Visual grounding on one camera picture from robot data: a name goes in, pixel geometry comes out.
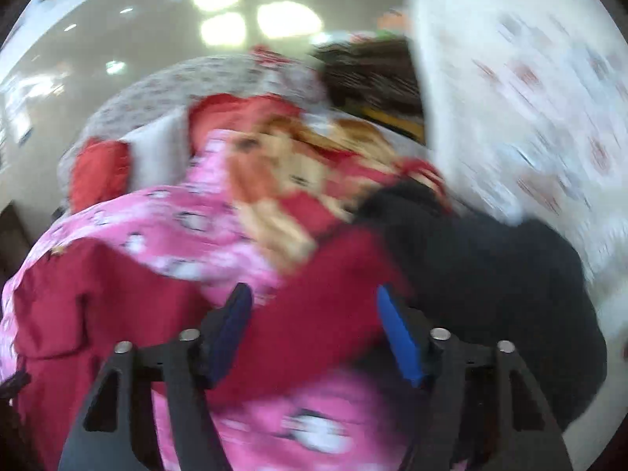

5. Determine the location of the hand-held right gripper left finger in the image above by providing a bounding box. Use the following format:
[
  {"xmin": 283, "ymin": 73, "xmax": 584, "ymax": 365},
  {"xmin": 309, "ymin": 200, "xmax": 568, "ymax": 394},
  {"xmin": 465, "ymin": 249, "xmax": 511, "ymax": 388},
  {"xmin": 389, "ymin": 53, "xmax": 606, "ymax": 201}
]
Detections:
[{"xmin": 58, "ymin": 283, "xmax": 254, "ymax": 471}]

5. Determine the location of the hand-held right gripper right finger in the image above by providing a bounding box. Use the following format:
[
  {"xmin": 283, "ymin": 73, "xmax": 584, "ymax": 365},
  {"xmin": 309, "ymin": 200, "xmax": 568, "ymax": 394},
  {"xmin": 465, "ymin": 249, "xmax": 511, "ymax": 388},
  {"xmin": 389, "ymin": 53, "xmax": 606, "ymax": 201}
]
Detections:
[{"xmin": 376, "ymin": 285, "xmax": 574, "ymax": 471}]

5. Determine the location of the dark red garment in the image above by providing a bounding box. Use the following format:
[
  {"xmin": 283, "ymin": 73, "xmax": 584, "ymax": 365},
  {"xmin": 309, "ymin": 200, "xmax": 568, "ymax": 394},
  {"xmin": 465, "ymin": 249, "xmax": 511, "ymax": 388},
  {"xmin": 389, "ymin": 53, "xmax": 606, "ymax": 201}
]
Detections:
[{"xmin": 12, "ymin": 226, "xmax": 418, "ymax": 445}]

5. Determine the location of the white printed garment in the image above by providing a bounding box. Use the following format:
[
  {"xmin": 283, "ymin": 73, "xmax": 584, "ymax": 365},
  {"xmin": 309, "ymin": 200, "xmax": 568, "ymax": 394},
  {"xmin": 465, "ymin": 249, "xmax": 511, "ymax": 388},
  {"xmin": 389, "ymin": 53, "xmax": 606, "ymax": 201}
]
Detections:
[{"xmin": 405, "ymin": 0, "xmax": 628, "ymax": 467}]

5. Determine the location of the black garment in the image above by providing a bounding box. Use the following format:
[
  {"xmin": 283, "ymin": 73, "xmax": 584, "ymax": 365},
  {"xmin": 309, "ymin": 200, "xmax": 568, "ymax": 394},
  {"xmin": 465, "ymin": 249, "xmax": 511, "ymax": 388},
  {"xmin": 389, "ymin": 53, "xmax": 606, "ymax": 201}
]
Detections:
[{"xmin": 353, "ymin": 179, "xmax": 609, "ymax": 433}]

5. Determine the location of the pink printed blanket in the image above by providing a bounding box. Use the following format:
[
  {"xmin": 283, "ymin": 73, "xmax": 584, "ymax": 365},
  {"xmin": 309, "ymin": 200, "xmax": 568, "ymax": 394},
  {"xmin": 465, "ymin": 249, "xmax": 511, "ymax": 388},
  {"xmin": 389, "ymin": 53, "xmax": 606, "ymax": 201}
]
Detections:
[{"xmin": 0, "ymin": 130, "xmax": 408, "ymax": 471}]

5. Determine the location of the red cartoon print garment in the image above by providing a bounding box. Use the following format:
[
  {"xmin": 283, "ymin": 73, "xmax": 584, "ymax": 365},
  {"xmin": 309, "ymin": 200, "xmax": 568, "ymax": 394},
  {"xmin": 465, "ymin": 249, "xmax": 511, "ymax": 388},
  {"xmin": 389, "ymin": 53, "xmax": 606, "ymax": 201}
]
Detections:
[{"xmin": 189, "ymin": 93, "xmax": 447, "ymax": 266}]

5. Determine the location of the grey patterned bedding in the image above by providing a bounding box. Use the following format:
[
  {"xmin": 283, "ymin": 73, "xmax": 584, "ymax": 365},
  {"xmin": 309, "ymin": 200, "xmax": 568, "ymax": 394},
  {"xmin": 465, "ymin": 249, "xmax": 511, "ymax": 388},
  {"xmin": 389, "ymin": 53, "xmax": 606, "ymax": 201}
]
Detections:
[{"xmin": 56, "ymin": 51, "xmax": 329, "ymax": 182}]

